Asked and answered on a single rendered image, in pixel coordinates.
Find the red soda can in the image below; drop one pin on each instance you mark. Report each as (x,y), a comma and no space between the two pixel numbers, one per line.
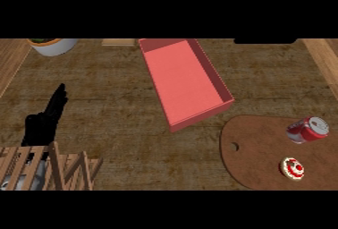
(307,130)

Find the red and white cupcake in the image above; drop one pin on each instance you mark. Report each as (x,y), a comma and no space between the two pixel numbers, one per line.
(292,168)

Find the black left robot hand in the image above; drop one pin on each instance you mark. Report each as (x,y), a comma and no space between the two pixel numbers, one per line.
(43,125)

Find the white plant pot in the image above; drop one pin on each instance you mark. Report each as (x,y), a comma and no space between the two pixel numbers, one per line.
(51,46)

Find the wooden slatted crate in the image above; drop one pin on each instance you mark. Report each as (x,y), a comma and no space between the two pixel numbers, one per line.
(65,170)

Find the black appliance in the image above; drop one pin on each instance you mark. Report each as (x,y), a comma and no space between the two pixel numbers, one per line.
(264,40)

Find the pale wooden block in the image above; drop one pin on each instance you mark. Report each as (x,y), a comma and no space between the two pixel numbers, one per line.
(118,42)

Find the brown wooden cutting board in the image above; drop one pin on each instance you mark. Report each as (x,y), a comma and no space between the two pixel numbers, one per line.
(264,161)

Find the red cardboard box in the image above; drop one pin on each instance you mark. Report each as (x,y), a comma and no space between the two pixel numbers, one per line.
(184,80)

